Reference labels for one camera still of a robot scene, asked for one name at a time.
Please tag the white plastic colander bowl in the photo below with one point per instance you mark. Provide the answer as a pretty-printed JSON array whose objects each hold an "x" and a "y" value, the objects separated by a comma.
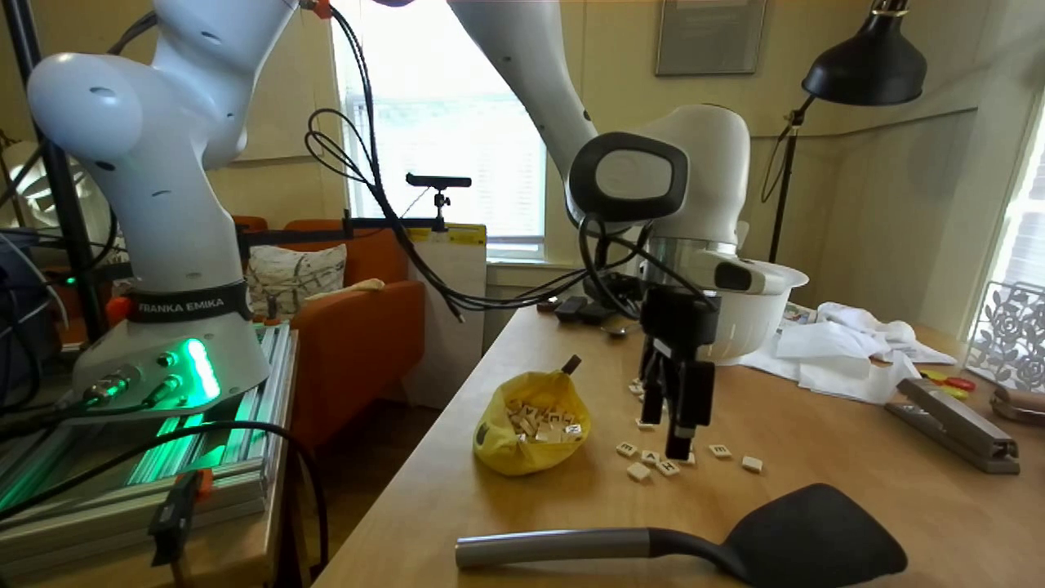
[{"x": 750, "y": 321}]

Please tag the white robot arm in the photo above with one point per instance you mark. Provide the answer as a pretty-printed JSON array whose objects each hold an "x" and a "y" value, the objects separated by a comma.
[{"x": 147, "y": 134}]

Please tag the orange armchair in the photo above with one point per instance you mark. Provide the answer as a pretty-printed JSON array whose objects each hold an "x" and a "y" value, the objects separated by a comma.
[{"x": 356, "y": 340}]

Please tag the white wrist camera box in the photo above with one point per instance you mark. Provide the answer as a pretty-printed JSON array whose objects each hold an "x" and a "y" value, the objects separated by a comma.
[{"x": 740, "y": 274}]

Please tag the framed picture on wall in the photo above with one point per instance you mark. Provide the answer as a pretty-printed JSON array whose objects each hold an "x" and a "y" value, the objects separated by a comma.
[{"x": 706, "y": 37}]

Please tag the white letter tile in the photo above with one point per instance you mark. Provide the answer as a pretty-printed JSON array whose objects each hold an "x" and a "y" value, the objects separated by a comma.
[
  {"x": 626, "y": 448},
  {"x": 634, "y": 388},
  {"x": 639, "y": 473},
  {"x": 754, "y": 465},
  {"x": 719, "y": 452},
  {"x": 651, "y": 457}
]

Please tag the black spatula with metal handle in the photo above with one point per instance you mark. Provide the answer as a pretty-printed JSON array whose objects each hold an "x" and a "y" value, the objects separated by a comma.
[{"x": 815, "y": 538}]

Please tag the white crumpled cloth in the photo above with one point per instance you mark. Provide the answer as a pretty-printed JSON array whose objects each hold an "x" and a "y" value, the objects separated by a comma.
[{"x": 845, "y": 352}]

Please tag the patterned cushion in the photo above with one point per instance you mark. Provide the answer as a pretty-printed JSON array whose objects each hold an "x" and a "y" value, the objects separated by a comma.
[{"x": 285, "y": 278}]

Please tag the black camera on tripod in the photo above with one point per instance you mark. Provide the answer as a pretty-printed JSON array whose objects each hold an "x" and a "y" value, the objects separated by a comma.
[{"x": 438, "y": 187}]

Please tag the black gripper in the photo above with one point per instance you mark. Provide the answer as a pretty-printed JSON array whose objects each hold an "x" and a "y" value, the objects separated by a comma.
[{"x": 678, "y": 323}]

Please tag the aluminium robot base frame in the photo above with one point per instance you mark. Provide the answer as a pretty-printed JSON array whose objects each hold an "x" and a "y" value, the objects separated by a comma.
[{"x": 100, "y": 480}]

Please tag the black desk lamp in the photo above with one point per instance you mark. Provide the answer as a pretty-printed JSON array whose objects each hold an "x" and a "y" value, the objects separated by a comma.
[{"x": 872, "y": 68}]

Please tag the yellow banana-shaped cloth bag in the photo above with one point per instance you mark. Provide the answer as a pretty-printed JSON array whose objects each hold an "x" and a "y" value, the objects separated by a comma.
[{"x": 533, "y": 422}]

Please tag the black remote control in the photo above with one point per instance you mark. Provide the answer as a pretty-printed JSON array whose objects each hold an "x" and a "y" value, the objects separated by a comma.
[{"x": 583, "y": 311}]

